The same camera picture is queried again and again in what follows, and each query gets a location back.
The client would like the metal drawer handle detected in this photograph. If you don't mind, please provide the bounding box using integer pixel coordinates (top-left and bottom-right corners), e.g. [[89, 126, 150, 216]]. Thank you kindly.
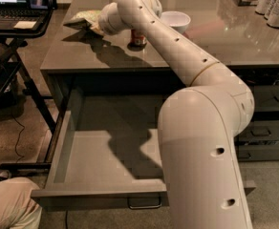
[[127, 196, 161, 210]]

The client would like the green jalapeno chip bag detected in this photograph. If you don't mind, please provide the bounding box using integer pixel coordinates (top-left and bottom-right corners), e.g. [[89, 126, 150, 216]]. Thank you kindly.
[[63, 10, 104, 36]]

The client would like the smartphone on stand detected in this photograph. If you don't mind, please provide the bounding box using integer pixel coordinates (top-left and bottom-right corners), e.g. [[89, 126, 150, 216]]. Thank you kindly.
[[27, 0, 57, 10]]

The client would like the white ceramic bowl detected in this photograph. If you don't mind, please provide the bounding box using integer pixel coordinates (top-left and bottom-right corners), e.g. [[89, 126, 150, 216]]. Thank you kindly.
[[161, 11, 191, 33]]

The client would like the black laptop stand cart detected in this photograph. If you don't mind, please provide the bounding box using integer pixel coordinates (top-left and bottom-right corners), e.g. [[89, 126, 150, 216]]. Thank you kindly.
[[0, 11, 57, 172]]

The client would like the person's knee in beige trousers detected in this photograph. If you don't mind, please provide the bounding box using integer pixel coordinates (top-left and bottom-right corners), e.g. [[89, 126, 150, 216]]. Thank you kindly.
[[0, 177, 42, 229]]

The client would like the open grey top drawer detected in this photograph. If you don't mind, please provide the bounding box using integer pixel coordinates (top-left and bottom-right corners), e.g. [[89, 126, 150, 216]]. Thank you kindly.
[[31, 85, 256, 212]]

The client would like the yellow sticky note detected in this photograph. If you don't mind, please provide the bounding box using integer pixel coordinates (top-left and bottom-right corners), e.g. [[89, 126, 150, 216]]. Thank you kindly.
[[14, 21, 35, 29]]

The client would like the black cable on floor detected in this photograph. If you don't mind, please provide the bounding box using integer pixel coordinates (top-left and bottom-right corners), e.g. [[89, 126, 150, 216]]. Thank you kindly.
[[11, 110, 27, 164]]

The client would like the orange soda can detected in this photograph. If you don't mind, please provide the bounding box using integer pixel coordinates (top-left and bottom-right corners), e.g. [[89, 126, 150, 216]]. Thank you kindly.
[[130, 30, 146, 47]]

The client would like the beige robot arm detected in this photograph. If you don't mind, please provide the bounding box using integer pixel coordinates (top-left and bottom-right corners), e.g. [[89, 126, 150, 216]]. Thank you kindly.
[[98, 0, 254, 229]]

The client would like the grey counter cabinet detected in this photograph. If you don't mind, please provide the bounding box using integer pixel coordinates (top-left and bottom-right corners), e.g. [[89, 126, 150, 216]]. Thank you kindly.
[[41, 0, 279, 161]]

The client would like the grey lower right drawer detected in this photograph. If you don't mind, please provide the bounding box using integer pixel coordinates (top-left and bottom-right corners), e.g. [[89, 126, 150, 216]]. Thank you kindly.
[[237, 145, 279, 162]]

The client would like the grey middle right drawer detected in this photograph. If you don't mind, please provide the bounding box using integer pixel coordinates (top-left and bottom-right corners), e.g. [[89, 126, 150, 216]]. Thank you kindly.
[[238, 120, 279, 141]]

